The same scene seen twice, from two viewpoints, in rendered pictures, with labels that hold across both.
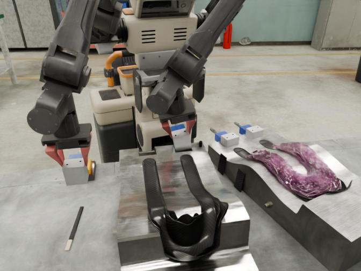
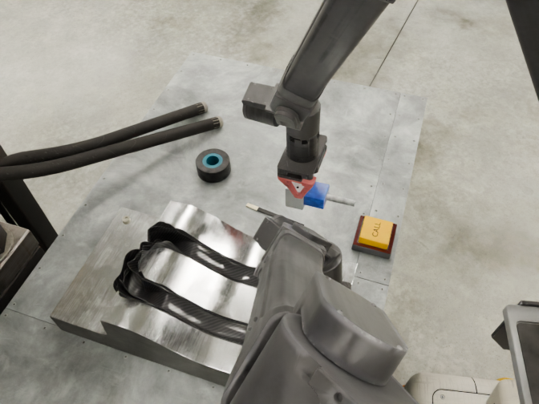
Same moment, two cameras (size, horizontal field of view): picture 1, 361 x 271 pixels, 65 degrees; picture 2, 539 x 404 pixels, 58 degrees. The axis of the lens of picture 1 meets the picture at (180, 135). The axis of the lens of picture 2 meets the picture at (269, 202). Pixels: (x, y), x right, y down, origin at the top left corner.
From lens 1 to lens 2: 0.91 m
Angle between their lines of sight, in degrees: 83
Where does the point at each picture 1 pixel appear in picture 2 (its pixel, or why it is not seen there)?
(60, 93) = (266, 101)
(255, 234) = (138, 393)
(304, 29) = not seen: outside the picture
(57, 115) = (245, 107)
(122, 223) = (183, 208)
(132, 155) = not seen: hidden behind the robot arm
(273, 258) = (99, 387)
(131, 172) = not seen: hidden behind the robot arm
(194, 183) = (228, 330)
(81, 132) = (291, 163)
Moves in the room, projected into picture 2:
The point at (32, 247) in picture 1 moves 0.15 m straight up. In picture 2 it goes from (268, 181) to (267, 135)
